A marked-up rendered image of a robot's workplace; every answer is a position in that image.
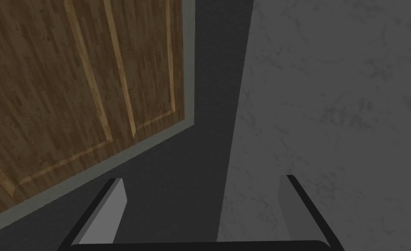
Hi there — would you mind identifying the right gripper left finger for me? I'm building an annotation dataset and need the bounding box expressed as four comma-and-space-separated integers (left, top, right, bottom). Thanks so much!
65, 177, 128, 246

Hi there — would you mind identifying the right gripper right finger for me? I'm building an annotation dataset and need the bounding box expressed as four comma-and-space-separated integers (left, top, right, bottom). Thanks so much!
278, 174, 331, 244

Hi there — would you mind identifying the brown wooden panelled door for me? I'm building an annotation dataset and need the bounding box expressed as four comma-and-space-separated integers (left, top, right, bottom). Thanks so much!
0, 0, 185, 222

